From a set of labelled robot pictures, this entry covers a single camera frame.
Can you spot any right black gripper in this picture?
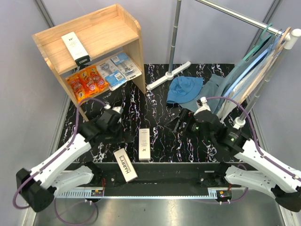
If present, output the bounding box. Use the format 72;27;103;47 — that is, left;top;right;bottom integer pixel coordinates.
165;107;214;144

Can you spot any white H box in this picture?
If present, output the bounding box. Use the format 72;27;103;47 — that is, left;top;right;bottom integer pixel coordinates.
61;32;90;66
138;129;151;161

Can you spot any blue Gillette razor pack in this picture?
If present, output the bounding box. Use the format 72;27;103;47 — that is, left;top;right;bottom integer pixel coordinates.
97;60;127;91

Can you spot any orange BIC razor pack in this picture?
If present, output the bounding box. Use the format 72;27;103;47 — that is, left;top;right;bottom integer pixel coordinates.
65;74;86;103
78;70;99;97
87;65;109;92

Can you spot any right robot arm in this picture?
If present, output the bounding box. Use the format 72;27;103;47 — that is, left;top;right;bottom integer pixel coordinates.
165;109;301;212

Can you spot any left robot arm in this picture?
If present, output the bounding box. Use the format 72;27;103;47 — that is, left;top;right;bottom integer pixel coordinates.
16;106;134;212

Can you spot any wooden two-tier shelf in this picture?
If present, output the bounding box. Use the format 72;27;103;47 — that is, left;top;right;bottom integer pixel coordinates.
32;3;147;121

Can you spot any blue bucket hat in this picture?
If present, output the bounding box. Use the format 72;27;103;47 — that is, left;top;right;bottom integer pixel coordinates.
166;76;203;104

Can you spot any white Harry's box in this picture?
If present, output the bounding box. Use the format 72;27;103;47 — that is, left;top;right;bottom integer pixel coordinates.
114;148;138;182

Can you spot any grey-blue garment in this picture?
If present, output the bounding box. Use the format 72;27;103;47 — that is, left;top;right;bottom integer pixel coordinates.
180;60;253;112

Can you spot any blue razor blister pack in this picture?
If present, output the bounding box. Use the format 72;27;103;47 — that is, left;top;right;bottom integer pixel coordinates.
111;52;142;81

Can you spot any wooden hanger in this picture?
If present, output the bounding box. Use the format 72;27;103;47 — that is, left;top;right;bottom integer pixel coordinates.
237;27;292;104

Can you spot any blue hanger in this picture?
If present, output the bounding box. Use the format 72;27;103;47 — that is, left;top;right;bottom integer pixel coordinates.
223;35;279;97

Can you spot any teal hanger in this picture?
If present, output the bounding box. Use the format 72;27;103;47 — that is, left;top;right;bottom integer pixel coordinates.
243;23;273;61

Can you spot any metal clothes rack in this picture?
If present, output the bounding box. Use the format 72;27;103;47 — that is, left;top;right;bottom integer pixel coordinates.
145;0;301;146

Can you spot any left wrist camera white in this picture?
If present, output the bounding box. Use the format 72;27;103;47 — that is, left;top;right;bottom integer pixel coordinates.
104;105;123;123

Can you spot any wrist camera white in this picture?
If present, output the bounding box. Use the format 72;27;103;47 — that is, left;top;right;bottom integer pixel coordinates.
194;97;212;118
104;105;123;123

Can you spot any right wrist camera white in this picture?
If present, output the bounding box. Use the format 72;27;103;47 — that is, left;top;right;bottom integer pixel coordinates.
194;97;212;118

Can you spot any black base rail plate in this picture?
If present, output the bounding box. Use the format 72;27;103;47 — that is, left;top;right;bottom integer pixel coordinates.
68;161;271;197

